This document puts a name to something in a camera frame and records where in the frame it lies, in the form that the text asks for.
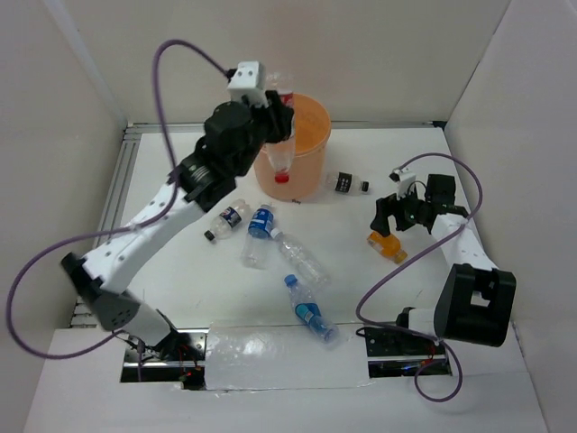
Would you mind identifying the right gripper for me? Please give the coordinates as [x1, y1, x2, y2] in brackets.
[371, 183, 430, 237]

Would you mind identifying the red label clear bottle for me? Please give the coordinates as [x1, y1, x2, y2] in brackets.
[263, 70, 298, 185]

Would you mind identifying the orange juice bottle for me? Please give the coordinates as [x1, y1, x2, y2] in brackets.
[367, 231, 408, 264]

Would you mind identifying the black label small bottle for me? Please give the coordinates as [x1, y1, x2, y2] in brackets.
[325, 171, 370, 196]

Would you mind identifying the Pepsi label clear bottle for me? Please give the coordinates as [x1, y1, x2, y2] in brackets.
[204, 198, 252, 243]

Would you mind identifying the blue label clear bottle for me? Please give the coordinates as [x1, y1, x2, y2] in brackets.
[241, 203, 275, 269]

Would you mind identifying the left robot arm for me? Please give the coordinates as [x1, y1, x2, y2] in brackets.
[61, 90, 294, 360]

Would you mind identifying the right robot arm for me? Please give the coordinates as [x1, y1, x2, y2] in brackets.
[368, 169, 517, 347]

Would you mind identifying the orange plastic bin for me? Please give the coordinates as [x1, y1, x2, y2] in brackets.
[253, 93, 332, 201]

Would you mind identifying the clear white cap bottle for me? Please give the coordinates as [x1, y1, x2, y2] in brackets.
[270, 228, 330, 288]

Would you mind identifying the blue cap crushed bottle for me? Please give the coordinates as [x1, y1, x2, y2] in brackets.
[284, 274, 340, 350]

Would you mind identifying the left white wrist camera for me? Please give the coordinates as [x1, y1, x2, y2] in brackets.
[227, 60, 269, 108]

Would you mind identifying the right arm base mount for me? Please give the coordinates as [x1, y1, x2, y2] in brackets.
[355, 327, 452, 379]

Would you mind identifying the aluminium frame rail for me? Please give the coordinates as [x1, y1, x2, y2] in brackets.
[69, 120, 447, 328]

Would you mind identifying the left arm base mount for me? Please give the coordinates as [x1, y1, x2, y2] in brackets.
[120, 328, 208, 391]

